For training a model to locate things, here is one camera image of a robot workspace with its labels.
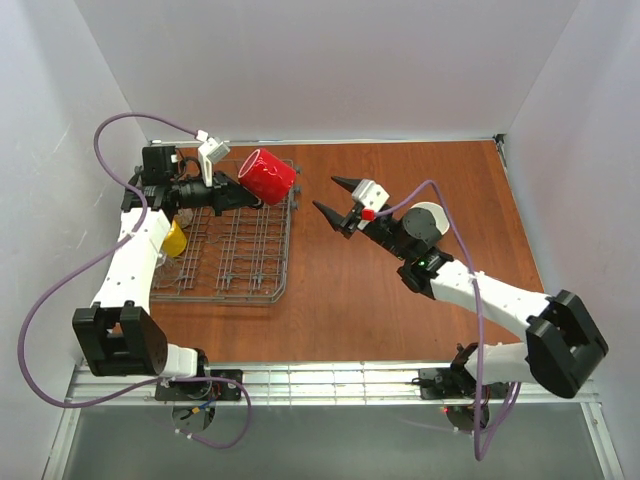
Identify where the red floral mug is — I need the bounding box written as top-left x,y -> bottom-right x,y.
404,201 -> 450,246

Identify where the plain red mug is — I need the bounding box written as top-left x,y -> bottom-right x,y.
238,148 -> 296,206

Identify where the yellow cup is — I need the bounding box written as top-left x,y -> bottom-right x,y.
161,220 -> 188,258

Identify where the clear glass cup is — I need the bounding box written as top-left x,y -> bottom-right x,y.
154,252 -> 173,279

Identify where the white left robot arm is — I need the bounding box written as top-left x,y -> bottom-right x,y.
72,138 -> 263,378

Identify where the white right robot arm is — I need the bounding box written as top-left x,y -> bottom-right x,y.
314,176 -> 609,399

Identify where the pink ghost pattern cup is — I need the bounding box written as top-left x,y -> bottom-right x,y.
174,209 -> 194,228

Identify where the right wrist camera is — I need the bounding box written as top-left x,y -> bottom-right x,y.
351,179 -> 390,222

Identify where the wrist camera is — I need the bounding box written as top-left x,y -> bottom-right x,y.
195,130 -> 230,187
351,179 -> 390,222

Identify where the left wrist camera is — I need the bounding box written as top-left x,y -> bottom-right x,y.
195,130 -> 230,187

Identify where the grey wire dish rack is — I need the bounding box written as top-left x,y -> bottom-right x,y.
151,185 -> 301,305

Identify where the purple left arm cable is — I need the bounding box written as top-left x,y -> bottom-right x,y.
18,112 -> 252,448

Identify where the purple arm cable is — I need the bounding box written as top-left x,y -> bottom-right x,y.
374,179 -> 521,461
18,112 -> 252,448

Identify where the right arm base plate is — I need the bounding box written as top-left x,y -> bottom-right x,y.
409,365 -> 512,401

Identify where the aluminium mounting rail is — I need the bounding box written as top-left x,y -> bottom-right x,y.
66,362 -> 600,407

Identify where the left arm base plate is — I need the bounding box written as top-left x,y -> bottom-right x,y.
154,369 -> 244,403

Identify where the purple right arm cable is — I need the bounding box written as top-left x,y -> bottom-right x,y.
374,179 -> 521,461

